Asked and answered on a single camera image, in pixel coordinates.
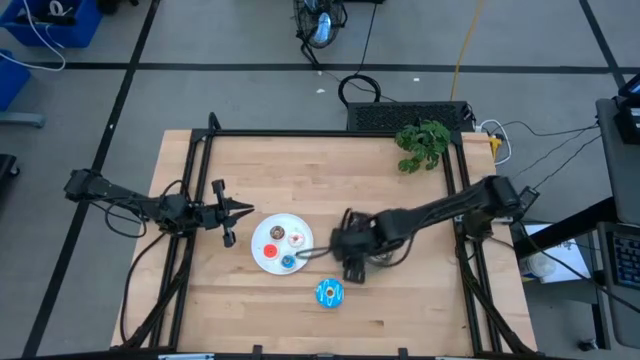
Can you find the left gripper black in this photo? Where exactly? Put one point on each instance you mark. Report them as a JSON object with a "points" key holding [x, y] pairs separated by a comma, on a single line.
{"points": [[210, 216]]}

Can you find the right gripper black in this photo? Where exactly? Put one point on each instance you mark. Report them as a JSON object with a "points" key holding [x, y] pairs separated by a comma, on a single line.
{"points": [[355, 240]]}

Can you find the small blue iced donut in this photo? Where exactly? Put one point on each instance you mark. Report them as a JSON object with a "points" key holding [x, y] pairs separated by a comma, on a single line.
{"points": [[285, 264]]}

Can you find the chocolate iced donut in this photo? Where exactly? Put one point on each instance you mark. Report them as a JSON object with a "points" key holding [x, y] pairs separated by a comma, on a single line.
{"points": [[274, 230]]}

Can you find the red iced donut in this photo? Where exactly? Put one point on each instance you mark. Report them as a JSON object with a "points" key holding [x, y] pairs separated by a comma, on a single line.
{"points": [[266, 248]]}

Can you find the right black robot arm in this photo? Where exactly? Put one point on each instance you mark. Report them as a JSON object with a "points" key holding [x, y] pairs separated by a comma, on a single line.
{"points": [[450, 202]]}

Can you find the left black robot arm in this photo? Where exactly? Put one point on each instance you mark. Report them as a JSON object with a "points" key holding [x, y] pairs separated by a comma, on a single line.
{"points": [[110, 190]]}

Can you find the white round plate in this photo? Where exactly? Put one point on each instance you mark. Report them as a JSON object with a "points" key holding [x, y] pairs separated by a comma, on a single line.
{"points": [[262, 227]]}

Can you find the large blue iced donut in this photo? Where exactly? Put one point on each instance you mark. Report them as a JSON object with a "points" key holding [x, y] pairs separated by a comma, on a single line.
{"points": [[322, 300]]}

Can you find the green potted plant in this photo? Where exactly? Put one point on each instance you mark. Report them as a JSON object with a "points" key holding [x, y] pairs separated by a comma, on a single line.
{"points": [[422, 142]]}

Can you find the black floor fan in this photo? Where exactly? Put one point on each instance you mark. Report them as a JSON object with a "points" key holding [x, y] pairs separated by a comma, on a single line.
{"points": [[320, 25]]}

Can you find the yellow power plug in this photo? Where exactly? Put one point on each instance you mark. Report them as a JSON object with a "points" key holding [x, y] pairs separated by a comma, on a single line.
{"points": [[495, 145]]}

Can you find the white roll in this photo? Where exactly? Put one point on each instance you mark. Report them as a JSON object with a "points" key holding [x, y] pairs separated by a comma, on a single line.
{"points": [[542, 265]]}

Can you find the black chair base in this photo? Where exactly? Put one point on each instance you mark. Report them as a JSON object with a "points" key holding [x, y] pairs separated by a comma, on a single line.
{"points": [[6, 167]]}

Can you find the grey metal base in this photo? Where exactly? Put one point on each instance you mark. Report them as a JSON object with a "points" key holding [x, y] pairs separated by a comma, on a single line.
{"points": [[20, 120]]}

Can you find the white paper sheet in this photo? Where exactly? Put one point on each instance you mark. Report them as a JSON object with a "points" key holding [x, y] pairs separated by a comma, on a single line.
{"points": [[560, 250]]}

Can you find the blue plastic bin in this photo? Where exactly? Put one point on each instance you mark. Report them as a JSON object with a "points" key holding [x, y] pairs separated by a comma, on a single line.
{"points": [[75, 30], [12, 80]]}

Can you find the black desk bar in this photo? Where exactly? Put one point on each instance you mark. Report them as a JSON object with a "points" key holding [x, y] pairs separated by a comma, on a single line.
{"points": [[575, 222]]}

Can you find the small black floor object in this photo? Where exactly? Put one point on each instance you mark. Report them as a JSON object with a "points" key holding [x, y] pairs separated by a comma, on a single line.
{"points": [[587, 345]]}

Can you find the grey desk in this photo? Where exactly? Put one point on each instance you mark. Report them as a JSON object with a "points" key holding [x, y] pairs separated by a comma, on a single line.
{"points": [[620, 320]]}

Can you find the black keyboard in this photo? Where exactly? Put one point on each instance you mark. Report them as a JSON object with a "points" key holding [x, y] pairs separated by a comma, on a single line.
{"points": [[627, 260]]}

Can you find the grey cart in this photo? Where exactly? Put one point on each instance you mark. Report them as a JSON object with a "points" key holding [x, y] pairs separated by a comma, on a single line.
{"points": [[620, 175]]}

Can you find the dark laptop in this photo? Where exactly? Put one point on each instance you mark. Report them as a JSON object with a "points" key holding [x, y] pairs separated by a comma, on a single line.
{"points": [[631, 120]]}

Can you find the black aluminium table frame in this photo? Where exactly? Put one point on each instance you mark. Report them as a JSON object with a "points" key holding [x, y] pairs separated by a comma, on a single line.
{"points": [[325, 133]]}

